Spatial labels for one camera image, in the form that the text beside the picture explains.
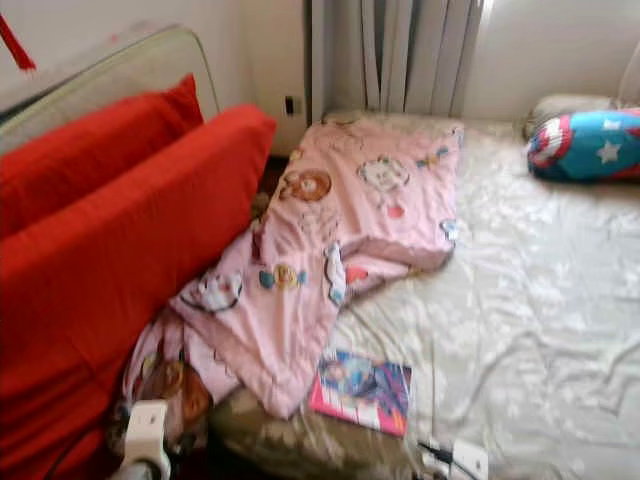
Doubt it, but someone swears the large red cushion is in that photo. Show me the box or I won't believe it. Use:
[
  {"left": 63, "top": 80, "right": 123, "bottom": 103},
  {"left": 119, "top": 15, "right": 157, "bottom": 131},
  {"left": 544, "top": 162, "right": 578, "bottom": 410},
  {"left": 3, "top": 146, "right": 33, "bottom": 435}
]
[{"left": 0, "top": 103, "right": 278, "bottom": 480}]

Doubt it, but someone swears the thin red cushion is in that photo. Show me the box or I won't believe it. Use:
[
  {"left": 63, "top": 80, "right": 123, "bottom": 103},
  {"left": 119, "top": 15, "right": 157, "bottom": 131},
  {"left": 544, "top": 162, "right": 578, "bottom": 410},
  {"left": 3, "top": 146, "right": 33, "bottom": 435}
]
[{"left": 0, "top": 73, "right": 206, "bottom": 239}]

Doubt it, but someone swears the red hanging tassel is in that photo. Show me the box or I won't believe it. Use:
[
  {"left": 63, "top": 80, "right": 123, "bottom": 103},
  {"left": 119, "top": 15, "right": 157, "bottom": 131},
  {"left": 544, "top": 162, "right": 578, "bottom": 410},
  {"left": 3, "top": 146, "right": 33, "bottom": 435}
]
[{"left": 0, "top": 12, "right": 38, "bottom": 73}]

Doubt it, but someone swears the pink cartoon print blanket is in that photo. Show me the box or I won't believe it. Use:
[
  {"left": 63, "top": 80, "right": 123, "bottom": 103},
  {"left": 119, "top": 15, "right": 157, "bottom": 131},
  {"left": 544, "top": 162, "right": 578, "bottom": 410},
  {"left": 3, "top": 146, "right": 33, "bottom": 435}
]
[{"left": 115, "top": 120, "right": 464, "bottom": 456}]

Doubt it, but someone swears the colourful comic book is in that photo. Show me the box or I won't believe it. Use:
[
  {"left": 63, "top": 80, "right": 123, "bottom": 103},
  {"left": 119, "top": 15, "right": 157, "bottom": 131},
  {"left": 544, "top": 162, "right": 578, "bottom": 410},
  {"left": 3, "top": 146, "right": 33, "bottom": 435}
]
[{"left": 308, "top": 348, "right": 413, "bottom": 437}]

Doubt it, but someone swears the grey pleated curtain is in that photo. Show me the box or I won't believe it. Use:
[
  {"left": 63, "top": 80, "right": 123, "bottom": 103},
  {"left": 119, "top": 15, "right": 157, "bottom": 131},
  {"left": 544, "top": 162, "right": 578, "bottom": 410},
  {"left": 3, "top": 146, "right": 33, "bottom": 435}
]
[{"left": 310, "top": 0, "right": 486, "bottom": 116}]

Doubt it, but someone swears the bed with beige floral sheet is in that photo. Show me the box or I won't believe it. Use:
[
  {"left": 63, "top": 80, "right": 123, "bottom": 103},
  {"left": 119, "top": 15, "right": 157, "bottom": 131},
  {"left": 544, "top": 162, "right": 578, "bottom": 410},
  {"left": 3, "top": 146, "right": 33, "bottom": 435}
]
[{"left": 210, "top": 108, "right": 640, "bottom": 480}]

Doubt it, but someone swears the beige floral pillow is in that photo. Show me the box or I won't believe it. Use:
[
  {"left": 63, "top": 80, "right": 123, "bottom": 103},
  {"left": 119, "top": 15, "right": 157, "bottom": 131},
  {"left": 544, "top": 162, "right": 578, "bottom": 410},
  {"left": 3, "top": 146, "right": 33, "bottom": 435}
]
[{"left": 523, "top": 93, "right": 621, "bottom": 136}]

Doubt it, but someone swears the star and stripes bolster pillow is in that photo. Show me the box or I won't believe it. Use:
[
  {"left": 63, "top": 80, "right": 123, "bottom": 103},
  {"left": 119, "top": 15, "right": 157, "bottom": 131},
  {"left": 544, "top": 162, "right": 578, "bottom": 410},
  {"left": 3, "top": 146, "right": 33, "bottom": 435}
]
[{"left": 527, "top": 108, "right": 640, "bottom": 183}]

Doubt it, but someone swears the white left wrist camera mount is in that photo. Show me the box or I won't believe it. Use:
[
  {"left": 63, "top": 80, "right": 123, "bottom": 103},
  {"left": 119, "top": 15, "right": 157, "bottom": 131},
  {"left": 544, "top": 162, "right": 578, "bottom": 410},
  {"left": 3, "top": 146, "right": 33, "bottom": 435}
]
[{"left": 125, "top": 400, "right": 171, "bottom": 480}]

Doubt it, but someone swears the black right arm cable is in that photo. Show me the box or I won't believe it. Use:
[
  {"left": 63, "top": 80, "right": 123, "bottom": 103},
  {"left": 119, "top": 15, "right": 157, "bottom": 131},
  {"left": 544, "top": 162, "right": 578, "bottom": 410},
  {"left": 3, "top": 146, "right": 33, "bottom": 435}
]
[{"left": 418, "top": 440, "right": 459, "bottom": 466}]

